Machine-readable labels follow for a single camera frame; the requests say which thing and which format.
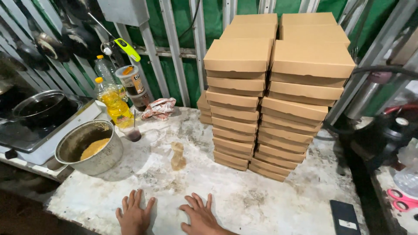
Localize person's right hand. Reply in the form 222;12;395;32
179;192;226;235

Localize person's left hand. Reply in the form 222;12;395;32
116;189;156;235

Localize round metal pot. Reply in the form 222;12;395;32
54;119;124;176

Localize yellow crumbs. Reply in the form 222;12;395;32
80;138;111;161

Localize plastic cup with dark drink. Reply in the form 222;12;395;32
118;115;142;143

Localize crumpled red white wrapper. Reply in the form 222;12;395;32
141;97;177;121

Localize yellow cooking oil bottle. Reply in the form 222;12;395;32
94;77;134;129

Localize clear plastic jar dark contents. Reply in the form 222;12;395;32
126;91;152;112

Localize white gas stove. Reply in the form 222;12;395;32
0;94;103;166

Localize clear plastic jar with label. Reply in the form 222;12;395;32
115;65;145;96

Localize black wok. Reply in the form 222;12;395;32
12;90;72;128

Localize dark phone with white sticker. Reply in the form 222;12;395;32
329;199;362;235

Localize stacks of brown cardboard boxes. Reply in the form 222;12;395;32
197;12;357;183

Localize clear plastic bottle orange cap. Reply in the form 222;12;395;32
94;54;127;100

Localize hanging black pan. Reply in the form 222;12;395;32
60;0;102;60

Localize hanging small dark pan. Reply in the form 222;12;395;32
34;31;71;63

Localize black gas regulator appliance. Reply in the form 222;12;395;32
338;108;418;172

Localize pink scissors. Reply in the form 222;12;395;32
387;188;418;213

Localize grey metal box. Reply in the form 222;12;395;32
97;0;150;27

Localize steel bottle with pink cap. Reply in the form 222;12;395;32
344;71;393;120

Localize clear plastic bag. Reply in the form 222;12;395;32
393;138;418;198

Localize green handled metal utensil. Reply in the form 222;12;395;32
87;12;142;63

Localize black cable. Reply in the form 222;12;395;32
178;0;201;40

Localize red hose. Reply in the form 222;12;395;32
383;103;418;115

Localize black hose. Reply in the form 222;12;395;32
352;65;418;79

